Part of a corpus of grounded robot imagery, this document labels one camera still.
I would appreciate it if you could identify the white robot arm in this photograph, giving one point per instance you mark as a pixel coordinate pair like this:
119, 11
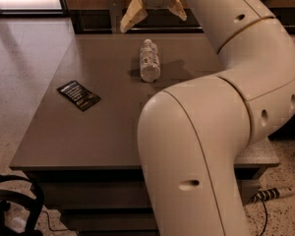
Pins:
189, 134

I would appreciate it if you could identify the left metal bracket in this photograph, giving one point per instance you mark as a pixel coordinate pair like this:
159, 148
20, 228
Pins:
115, 11

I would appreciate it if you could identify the striped power strip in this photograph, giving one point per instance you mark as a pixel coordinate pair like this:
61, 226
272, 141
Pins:
274, 193

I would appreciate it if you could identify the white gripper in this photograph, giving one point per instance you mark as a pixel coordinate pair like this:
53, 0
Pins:
137, 11

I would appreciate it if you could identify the clear plastic water bottle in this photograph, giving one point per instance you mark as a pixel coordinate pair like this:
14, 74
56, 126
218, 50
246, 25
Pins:
149, 62

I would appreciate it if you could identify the grey drawer cabinet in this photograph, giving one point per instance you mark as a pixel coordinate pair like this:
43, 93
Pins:
87, 162

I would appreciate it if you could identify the black snack packet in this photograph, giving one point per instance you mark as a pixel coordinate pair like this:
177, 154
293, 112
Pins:
79, 95

